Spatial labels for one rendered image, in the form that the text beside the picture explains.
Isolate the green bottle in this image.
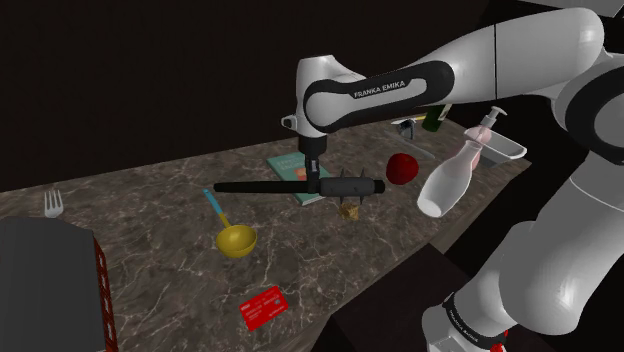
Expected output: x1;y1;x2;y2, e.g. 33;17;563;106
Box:
420;104;453;133

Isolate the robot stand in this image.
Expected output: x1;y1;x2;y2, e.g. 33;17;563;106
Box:
311;242;557;352

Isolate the white rectangular tray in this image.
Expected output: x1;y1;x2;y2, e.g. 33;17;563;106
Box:
479;133;529;168

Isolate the silver fork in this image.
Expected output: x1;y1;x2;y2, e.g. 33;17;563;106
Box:
43;188;65;219

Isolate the red apple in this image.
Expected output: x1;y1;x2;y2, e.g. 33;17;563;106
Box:
385;152;420;186

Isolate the pink soap dispenser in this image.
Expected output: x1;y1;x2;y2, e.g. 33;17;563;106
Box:
462;105;509;172

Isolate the grey box with red side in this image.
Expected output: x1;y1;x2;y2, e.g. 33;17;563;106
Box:
0;216;119;352

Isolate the red card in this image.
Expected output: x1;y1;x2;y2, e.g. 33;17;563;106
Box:
238;285;290;333

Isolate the teal book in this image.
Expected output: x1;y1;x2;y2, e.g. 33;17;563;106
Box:
265;151;334;207

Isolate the silver tap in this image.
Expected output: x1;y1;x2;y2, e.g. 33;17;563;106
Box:
390;116;421;139

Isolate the black spiked rod tool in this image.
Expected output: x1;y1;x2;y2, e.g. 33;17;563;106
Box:
212;168;387;206

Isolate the yellow ladle with blue handle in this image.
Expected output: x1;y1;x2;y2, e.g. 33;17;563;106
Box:
202;188;258;260

